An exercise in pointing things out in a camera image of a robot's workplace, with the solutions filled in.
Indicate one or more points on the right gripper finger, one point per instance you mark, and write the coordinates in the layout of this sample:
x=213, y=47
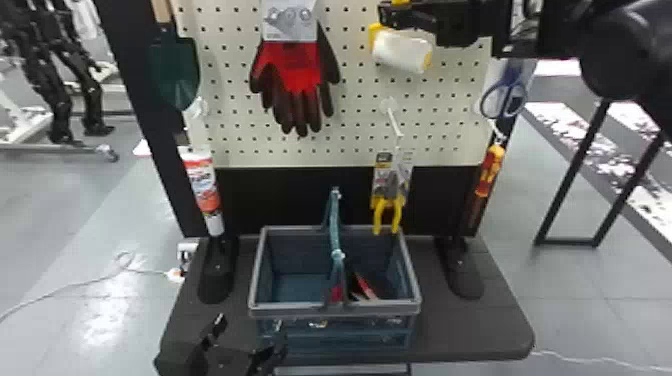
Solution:
x=407, y=18

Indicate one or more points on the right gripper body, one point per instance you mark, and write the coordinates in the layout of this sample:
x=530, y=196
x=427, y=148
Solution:
x=459, y=21

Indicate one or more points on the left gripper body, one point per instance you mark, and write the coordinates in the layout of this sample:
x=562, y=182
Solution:
x=265, y=362

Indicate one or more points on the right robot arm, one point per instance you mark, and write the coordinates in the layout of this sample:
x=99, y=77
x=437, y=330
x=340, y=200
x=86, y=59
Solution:
x=619, y=47

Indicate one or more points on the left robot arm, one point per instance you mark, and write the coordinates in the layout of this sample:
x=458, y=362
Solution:
x=184, y=359

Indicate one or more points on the white paint roller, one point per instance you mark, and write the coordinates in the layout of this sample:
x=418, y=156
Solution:
x=401, y=51

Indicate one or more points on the blue scissors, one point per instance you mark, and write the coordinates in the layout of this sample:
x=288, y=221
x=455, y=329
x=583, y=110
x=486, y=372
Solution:
x=504, y=94

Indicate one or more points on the blue basket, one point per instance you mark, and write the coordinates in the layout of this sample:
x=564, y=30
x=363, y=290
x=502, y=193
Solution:
x=294, y=273

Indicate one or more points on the white pegboard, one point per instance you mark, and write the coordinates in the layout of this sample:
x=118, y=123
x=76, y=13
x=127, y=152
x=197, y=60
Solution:
x=357, y=110

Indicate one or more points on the red and black gloves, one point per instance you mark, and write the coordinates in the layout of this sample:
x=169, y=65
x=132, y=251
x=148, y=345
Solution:
x=294, y=78

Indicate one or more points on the white power strip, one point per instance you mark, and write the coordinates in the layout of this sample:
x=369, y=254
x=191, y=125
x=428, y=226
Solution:
x=185, y=252

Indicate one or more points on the red screwdriver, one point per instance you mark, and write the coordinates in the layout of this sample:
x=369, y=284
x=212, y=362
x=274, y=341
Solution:
x=489, y=170

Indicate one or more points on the yellow pliers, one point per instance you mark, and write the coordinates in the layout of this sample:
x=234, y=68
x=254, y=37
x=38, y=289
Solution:
x=389, y=181

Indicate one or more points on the white sealant tube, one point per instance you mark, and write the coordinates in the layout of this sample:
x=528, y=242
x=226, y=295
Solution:
x=202, y=184

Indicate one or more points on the black side table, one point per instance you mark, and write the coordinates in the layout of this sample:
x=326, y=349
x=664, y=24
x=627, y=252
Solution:
x=569, y=178

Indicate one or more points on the green trowel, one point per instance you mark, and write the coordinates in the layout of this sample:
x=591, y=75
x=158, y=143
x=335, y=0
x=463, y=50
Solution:
x=174, y=68

